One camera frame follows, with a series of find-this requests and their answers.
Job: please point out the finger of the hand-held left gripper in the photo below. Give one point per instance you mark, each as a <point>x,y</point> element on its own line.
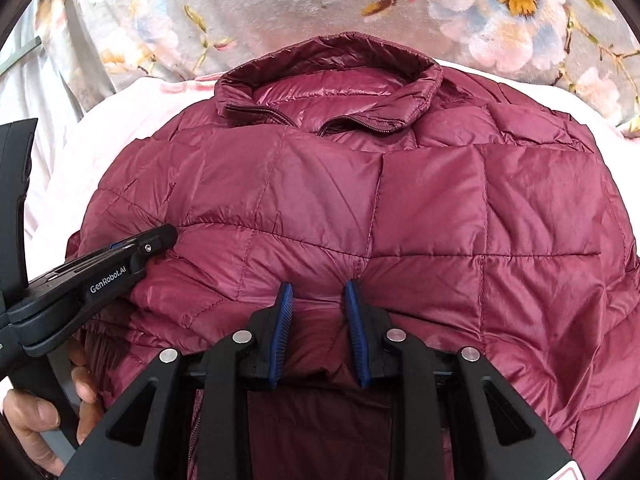
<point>152,242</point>

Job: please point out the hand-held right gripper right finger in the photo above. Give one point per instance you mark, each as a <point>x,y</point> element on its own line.
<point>357,330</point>

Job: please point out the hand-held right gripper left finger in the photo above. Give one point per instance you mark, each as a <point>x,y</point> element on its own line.
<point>281,330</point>

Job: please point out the maroon puffer jacket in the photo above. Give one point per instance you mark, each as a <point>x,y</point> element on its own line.
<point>400,200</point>

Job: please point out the person's left hand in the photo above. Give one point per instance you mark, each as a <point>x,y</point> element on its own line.
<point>35,425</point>

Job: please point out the pink bed sheet white flowers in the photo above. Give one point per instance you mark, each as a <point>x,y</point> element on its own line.
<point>135,110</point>

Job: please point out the white cloth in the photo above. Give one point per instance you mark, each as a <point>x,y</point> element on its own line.
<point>35,90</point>

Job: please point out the grey floral blanket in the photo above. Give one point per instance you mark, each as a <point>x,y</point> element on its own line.
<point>280,5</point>

